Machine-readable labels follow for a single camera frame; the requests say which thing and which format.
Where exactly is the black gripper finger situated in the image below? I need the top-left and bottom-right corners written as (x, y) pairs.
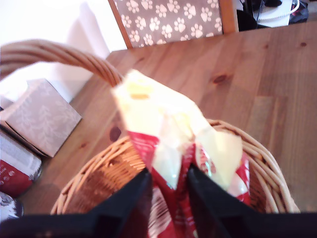
top-left (187, 165), bottom-right (260, 238)
top-left (88, 169), bottom-right (153, 238)

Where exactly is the red and white tin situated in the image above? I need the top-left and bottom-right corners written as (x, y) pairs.
top-left (0, 131), bottom-right (42, 198)

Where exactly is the grey leaf-print tissue box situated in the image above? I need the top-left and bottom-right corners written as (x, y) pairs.
top-left (0, 78), bottom-right (83, 159)

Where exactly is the woven wicker basket with handle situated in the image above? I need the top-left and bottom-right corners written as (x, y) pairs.
top-left (0, 38), bottom-right (301, 215)

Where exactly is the white background appliance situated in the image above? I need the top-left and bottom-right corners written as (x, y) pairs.
top-left (257, 9), bottom-right (291, 27)

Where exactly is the red and cream egg bag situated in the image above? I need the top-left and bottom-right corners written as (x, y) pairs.
top-left (111, 69), bottom-right (251, 238)

